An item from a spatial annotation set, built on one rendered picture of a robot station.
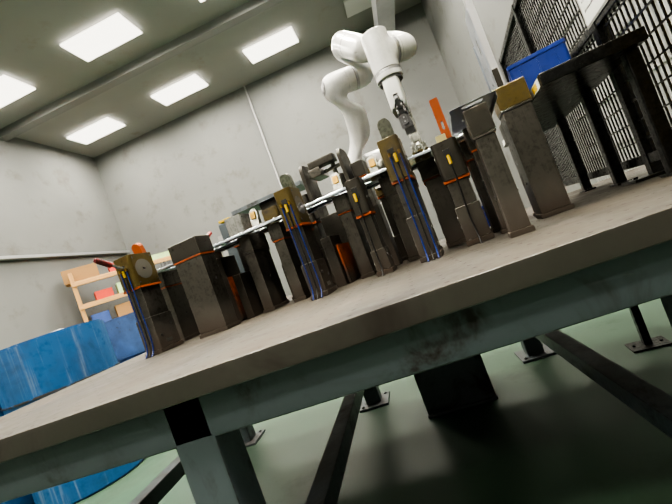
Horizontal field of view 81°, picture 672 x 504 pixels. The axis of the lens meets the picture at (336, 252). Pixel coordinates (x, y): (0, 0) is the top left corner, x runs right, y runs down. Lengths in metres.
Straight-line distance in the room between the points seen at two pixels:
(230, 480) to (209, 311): 0.73
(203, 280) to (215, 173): 9.90
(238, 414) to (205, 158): 10.85
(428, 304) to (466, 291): 0.05
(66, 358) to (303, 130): 8.64
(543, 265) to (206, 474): 0.62
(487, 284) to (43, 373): 2.70
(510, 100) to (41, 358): 2.74
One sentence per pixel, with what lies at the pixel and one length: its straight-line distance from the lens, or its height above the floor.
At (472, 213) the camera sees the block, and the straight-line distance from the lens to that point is 1.07.
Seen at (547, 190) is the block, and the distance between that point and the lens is 1.16.
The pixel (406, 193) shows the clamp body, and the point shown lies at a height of 0.89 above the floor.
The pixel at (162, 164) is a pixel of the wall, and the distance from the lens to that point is 12.04.
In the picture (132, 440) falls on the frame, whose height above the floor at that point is 0.62.
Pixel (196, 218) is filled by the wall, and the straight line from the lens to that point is 11.37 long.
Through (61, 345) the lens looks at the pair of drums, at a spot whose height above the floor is 0.89.
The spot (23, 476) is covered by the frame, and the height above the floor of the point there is 0.62.
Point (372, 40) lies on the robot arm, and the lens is 1.35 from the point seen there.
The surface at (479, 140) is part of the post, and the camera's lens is 0.92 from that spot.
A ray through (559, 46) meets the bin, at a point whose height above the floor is 1.14.
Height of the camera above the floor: 0.78
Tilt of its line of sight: 1 degrees up
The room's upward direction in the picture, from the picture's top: 20 degrees counter-clockwise
